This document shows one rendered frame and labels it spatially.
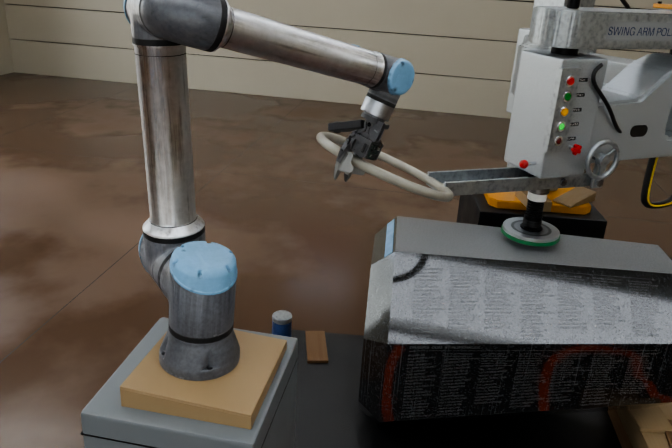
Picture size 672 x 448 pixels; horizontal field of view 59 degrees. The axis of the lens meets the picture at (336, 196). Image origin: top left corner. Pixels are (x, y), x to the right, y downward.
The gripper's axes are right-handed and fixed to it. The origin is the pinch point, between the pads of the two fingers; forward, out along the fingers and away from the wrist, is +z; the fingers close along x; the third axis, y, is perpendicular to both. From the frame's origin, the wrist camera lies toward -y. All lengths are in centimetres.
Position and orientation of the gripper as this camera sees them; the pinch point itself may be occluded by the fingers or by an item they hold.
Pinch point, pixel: (340, 175)
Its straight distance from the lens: 178.2
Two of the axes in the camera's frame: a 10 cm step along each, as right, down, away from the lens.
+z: -4.1, 8.9, 1.9
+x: 5.4, 0.7, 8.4
